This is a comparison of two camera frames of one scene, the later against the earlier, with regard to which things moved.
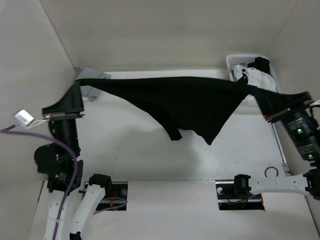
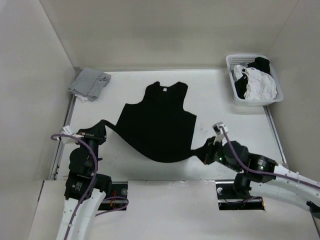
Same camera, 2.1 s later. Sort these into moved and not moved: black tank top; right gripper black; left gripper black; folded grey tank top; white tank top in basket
Moved: right gripper black; left gripper black; black tank top
Not moved: white tank top in basket; folded grey tank top
